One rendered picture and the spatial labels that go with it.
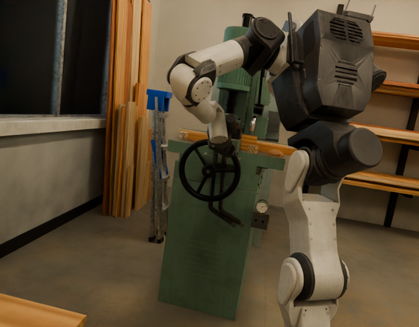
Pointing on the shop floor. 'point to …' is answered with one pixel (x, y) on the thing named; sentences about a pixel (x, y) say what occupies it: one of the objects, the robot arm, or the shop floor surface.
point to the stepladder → (159, 117)
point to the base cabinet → (206, 250)
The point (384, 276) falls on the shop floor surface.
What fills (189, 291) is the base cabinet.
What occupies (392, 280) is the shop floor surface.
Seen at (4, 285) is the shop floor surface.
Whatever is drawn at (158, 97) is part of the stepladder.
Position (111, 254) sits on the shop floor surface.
